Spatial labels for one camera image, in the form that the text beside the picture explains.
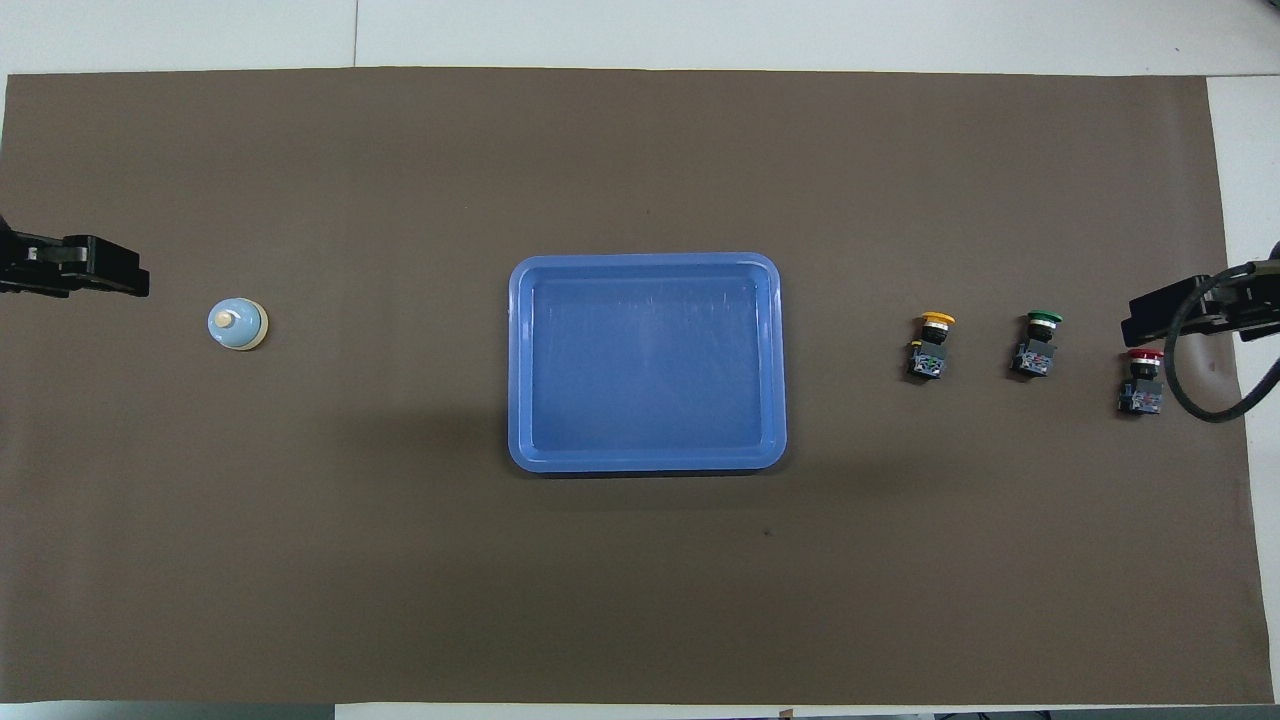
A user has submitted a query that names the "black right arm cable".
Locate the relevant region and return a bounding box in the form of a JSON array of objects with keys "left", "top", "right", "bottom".
[{"left": 1165, "top": 262, "right": 1280, "bottom": 424}]

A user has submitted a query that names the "yellow push button switch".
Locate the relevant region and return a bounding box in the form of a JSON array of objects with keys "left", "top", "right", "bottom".
[{"left": 906, "top": 311, "right": 956, "bottom": 382}]

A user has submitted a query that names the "blue plastic tray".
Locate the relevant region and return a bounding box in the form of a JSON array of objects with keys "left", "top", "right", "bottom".
[{"left": 507, "top": 252, "right": 788, "bottom": 475}]

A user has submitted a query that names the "light blue call bell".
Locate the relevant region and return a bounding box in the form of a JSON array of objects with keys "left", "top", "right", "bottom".
[{"left": 207, "top": 298, "right": 269, "bottom": 352}]

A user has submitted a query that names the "brown table mat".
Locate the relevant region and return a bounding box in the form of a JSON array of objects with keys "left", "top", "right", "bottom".
[{"left": 0, "top": 67, "right": 1246, "bottom": 706}]

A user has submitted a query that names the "red push button switch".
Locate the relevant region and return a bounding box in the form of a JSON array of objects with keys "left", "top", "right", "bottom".
[{"left": 1117, "top": 348, "right": 1167, "bottom": 417}]

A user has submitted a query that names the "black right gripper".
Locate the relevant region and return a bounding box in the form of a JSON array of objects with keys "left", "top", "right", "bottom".
[{"left": 1120, "top": 262, "right": 1280, "bottom": 347}]

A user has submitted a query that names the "green push button switch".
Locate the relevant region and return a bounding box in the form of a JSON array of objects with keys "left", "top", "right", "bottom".
[{"left": 1009, "top": 311, "right": 1063, "bottom": 379}]

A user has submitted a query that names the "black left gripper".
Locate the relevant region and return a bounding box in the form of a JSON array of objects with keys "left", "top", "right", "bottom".
[{"left": 0, "top": 216, "right": 151, "bottom": 298}]

